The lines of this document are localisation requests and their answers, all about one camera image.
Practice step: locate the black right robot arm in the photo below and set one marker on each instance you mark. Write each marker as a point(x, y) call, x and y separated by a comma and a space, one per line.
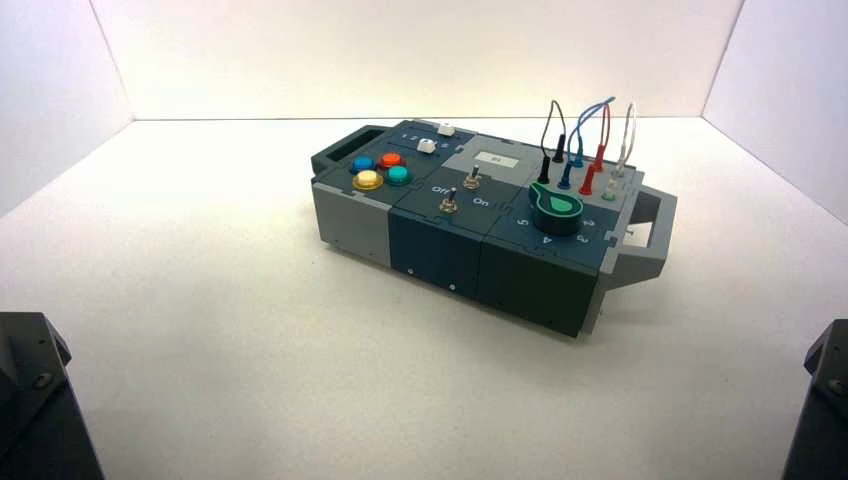
point(821, 411)

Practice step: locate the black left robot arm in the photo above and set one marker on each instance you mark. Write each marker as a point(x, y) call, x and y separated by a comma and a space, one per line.
point(36, 411)

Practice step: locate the grey blue modular control box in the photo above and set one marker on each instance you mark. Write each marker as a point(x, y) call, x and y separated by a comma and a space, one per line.
point(434, 242)

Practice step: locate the teal round push button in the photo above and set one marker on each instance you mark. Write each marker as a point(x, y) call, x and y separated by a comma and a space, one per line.
point(397, 175)

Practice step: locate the yellow round push button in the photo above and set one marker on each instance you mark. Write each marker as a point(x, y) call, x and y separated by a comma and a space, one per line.
point(368, 179)

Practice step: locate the orange round push button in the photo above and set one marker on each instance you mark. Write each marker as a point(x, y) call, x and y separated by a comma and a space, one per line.
point(391, 160)

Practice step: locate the white slider knob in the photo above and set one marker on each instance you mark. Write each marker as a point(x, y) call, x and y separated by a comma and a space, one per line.
point(446, 128)
point(426, 146)

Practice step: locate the blue round push button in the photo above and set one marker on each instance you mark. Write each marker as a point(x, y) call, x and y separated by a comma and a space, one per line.
point(362, 164)

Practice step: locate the white paper label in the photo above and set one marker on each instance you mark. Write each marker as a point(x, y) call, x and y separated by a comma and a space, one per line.
point(496, 158)

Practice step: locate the green black rotary knob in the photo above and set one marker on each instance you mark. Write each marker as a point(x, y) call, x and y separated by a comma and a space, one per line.
point(556, 209)

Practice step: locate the metal toggle switch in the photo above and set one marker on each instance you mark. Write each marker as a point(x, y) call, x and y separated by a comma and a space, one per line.
point(448, 201)
point(472, 177)

